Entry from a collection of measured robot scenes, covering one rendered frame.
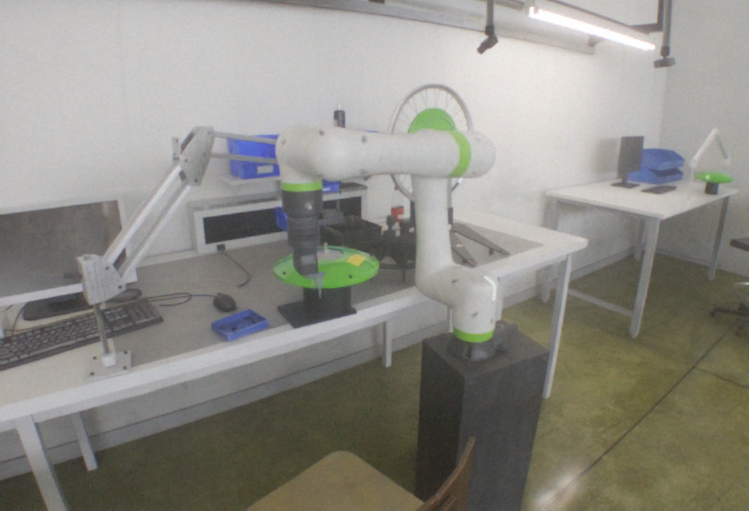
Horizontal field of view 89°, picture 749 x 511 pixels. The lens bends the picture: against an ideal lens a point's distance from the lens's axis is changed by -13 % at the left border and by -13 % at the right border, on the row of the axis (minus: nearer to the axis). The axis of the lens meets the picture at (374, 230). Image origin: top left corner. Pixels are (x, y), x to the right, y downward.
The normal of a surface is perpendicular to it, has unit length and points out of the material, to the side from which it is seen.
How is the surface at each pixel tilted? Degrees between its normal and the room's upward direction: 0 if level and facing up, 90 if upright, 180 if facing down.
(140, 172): 90
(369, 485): 0
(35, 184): 90
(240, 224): 90
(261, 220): 90
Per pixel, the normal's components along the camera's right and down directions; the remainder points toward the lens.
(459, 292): -0.78, 0.15
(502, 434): 0.40, 0.25
